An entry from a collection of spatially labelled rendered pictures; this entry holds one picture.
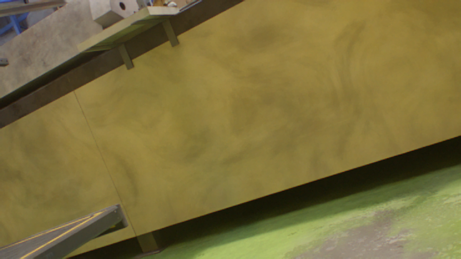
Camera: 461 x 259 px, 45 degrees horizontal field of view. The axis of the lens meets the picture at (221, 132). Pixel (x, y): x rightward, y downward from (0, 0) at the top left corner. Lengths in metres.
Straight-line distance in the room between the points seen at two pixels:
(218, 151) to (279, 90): 0.31
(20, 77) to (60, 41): 0.26
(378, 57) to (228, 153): 0.59
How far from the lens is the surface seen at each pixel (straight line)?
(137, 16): 1.80
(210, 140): 1.92
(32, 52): 2.35
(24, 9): 2.73
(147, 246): 2.27
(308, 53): 1.73
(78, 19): 2.18
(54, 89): 2.28
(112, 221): 1.09
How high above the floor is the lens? 0.42
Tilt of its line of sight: 2 degrees down
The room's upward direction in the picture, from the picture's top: 23 degrees counter-clockwise
